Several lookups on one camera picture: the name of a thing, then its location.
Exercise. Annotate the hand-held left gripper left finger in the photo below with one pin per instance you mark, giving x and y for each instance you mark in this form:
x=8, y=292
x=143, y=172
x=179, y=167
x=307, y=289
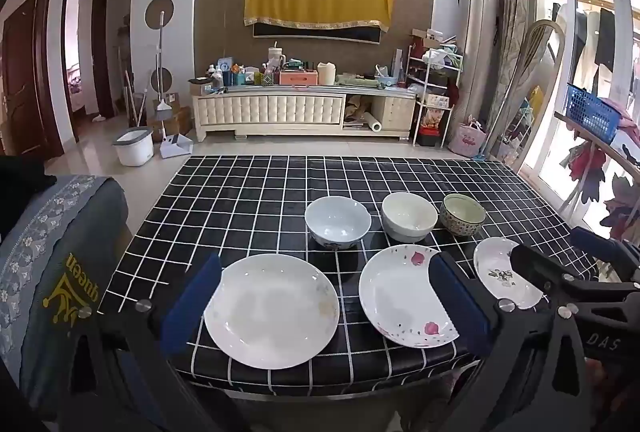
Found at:
x=192, y=307

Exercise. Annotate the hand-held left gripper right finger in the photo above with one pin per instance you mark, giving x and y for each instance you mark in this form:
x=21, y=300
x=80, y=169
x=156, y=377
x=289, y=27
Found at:
x=457, y=307

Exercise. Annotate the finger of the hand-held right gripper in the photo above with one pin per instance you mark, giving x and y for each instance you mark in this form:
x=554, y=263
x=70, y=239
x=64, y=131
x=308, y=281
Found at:
x=540, y=272
x=597, y=244

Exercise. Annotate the small white printed plate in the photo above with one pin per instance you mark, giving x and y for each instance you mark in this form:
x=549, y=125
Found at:
x=492, y=262

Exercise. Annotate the white plate with pink petals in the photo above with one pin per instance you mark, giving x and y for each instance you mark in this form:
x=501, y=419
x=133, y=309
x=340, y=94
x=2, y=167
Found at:
x=395, y=297

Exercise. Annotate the large plain white plate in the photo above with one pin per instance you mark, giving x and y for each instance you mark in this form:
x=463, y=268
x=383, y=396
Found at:
x=272, y=312

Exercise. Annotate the patterned rim bowl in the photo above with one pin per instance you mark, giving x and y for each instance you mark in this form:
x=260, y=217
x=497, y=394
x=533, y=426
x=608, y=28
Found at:
x=462, y=224

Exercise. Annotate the plain white bowl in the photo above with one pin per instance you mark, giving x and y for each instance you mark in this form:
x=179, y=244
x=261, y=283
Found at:
x=410, y=217

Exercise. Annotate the pale blue bowl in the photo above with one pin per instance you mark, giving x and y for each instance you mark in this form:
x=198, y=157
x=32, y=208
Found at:
x=337, y=224

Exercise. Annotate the red pink clothes pile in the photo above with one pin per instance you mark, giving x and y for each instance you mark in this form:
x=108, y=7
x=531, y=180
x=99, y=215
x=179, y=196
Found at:
x=595, y=171

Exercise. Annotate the black white checked tablecloth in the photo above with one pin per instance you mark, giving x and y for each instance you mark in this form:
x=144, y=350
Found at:
x=250, y=212

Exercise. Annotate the blue plastic basket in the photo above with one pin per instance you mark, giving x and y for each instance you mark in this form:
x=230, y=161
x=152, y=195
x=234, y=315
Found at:
x=590, y=111

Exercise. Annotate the pink bag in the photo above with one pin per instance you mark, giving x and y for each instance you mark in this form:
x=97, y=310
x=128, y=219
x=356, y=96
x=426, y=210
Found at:
x=467, y=139

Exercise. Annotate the white dustpan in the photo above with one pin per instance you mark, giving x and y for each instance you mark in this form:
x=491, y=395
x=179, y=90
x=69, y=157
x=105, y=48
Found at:
x=175, y=147

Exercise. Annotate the white mop bucket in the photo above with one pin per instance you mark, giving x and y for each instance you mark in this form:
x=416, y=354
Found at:
x=132, y=149

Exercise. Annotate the red black bin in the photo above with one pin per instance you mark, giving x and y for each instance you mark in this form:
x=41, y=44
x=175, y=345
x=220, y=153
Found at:
x=431, y=131

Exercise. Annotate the cardboard boxes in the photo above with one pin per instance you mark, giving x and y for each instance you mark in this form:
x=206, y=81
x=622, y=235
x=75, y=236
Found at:
x=177, y=114

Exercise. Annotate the leaning ironing board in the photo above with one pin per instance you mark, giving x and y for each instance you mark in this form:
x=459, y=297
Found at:
x=527, y=61

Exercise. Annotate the white paper roll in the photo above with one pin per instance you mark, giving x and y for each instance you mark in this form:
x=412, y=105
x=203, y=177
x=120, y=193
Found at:
x=372, y=124

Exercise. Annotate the dark hanging clothes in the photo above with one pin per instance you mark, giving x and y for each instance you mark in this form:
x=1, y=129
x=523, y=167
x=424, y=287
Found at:
x=602, y=39

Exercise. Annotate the black cloth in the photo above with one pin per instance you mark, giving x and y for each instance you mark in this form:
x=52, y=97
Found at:
x=20, y=192

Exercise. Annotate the cream television cabinet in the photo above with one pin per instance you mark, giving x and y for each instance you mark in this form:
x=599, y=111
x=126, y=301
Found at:
x=270, y=109

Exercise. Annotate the silver standing air conditioner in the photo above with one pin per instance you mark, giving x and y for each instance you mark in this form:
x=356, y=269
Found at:
x=477, y=36

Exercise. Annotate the white mop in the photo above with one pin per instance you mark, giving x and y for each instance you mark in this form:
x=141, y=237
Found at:
x=160, y=61

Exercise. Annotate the patterned beige curtain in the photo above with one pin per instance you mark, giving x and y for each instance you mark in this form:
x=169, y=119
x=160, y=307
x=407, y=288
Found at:
x=512, y=11

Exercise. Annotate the orange box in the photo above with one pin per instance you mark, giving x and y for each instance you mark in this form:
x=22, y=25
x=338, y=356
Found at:
x=298, y=77

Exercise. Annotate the white tumbler with straw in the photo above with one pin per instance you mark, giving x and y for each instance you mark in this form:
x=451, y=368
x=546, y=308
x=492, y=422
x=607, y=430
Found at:
x=274, y=59

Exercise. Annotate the cream jar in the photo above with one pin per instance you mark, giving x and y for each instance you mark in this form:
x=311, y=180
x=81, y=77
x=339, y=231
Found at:
x=326, y=74

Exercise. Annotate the brown wooden door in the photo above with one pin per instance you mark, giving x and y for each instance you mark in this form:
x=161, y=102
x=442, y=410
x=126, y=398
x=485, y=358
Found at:
x=22, y=71

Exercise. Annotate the black television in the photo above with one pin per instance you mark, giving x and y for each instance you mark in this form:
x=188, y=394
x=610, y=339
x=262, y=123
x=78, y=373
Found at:
x=320, y=34

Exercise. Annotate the round brown wall decoration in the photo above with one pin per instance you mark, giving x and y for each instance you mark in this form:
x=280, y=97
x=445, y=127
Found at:
x=165, y=81
x=156, y=9

